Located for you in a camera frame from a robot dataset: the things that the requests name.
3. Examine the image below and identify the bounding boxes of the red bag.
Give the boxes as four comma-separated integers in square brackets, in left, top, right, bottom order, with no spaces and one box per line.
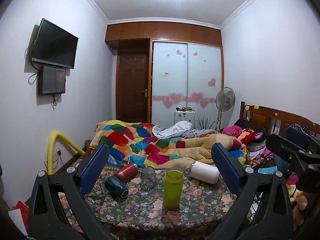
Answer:
[12,200,29,218]

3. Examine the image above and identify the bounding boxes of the small white cabinet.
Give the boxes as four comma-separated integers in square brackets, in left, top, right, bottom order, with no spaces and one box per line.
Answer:
[174,110,195,130]

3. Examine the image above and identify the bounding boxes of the standing fan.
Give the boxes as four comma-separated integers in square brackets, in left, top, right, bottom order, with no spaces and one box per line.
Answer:
[215,87,236,133]

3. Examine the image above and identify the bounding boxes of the brown wooden door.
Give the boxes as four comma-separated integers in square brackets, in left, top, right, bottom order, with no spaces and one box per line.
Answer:
[116,52,150,123]

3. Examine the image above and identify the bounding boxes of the yellow padded rail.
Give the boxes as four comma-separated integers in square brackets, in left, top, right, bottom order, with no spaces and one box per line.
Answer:
[47,131,88,174]

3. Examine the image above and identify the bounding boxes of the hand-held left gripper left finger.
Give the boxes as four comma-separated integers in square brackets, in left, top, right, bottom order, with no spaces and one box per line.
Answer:
[26,143,118,240]

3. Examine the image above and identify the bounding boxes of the white cup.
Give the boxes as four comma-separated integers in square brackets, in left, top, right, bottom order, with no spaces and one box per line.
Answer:
[189,161,220,185]

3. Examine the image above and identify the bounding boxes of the black bag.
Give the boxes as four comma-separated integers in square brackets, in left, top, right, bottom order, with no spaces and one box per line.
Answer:
[234,117,255,130]

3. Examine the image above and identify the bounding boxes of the yellow plush toy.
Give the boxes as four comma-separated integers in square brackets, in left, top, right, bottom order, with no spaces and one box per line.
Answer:
[286,184,304,203]

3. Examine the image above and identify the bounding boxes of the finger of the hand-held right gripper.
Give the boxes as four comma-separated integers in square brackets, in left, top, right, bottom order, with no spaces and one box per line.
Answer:
[265,133,320,172]

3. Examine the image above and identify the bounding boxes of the dark green cup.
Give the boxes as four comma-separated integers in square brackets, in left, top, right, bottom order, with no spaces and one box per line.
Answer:
[104,176,129,198]

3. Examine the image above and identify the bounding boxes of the green bottle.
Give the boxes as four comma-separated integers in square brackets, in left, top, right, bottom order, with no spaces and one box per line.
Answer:
[162,167,185,210]

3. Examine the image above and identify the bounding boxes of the colourful patchwork quilt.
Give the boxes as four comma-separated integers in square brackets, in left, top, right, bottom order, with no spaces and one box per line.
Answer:
[89,120,250,168]

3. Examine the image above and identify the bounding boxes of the person's right hand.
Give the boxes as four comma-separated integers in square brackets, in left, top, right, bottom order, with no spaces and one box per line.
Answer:
[291,195,308,227]

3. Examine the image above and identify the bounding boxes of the light blue card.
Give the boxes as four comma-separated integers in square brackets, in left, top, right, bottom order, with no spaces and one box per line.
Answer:
[258,166,277,176]

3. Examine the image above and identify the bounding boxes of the wooden headboard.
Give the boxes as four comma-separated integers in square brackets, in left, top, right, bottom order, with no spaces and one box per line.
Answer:
[239,101,320,142]

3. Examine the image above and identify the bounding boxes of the wardrobe with heart stickers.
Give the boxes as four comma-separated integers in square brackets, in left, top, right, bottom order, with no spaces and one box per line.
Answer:
[151,40,223,133]

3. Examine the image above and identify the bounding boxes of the small black monitor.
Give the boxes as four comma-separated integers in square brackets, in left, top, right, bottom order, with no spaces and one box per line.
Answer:
[37,65,66,96]

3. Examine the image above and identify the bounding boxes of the red plush toy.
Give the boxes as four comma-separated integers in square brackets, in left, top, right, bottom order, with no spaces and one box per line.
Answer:
[235,128,265,145]

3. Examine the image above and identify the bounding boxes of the wooden overhead cabinet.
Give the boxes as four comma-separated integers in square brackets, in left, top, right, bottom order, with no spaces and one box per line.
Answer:
[105,21,223,51]

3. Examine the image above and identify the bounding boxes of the dark dried branches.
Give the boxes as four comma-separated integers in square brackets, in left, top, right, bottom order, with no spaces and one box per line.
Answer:
[197,117,217,132]

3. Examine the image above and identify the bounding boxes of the pink clothing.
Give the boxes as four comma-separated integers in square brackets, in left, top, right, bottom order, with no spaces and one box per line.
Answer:
[222,126,243,137]

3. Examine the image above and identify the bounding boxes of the red thermos bottle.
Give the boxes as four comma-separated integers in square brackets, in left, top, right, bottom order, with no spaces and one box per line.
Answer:
[114,163,139,180]

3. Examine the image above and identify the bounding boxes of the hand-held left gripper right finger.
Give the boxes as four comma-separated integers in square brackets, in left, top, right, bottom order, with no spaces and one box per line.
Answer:
[211,142,300,240]

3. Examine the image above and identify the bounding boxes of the floral tablecloth table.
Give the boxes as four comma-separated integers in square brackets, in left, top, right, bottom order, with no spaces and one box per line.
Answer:
[57,164,253,238]

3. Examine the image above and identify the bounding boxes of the grey blanket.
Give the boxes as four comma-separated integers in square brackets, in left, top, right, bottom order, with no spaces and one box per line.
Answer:
[152,121,218,139]

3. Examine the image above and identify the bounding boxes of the dark blue dotted bag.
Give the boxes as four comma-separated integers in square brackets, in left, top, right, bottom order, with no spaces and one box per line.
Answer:
[285,124,313,140]

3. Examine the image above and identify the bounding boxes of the white paper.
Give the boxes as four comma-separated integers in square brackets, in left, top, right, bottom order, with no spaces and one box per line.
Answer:
[7,209,28,237]

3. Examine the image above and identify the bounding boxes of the clear glass cup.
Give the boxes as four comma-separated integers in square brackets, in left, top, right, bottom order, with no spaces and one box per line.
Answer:
[140,166,157,190]

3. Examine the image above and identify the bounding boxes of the black television cable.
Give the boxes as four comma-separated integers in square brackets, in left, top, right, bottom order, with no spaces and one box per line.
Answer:
[24,42,38,85]

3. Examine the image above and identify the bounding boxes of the wall-mounted black television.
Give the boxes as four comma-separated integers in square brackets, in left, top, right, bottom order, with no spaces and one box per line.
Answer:
[29,18,79,69]

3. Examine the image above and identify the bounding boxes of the light blue basket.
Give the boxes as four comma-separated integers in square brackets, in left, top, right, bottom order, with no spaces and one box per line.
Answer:
[107,154,125,167]

